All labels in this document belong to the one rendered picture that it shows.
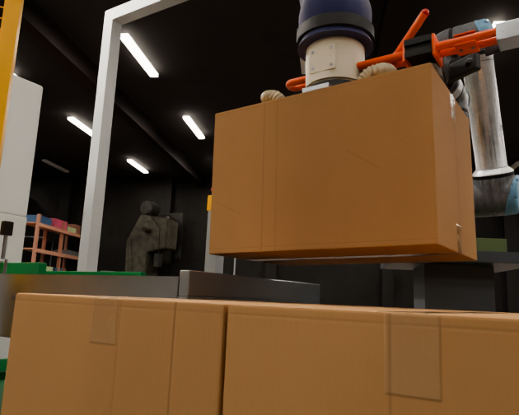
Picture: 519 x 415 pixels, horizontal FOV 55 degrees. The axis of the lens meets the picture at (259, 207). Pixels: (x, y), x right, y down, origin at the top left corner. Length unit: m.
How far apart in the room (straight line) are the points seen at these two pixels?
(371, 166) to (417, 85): 0.20
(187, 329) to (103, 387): 0.15
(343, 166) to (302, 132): 0.15
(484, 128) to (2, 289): 1.76
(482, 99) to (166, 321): 1.66
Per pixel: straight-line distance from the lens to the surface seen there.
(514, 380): 0.45
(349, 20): 1.47
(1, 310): 1.76
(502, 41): 1.37
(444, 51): 1.43
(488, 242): 2.00
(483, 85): 2.07
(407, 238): 1.09
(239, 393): 0.55
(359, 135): 1.18
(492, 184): 2.06
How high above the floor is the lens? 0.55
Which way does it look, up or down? 10 degrees up
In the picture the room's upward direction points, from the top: 2 degrees clockwise
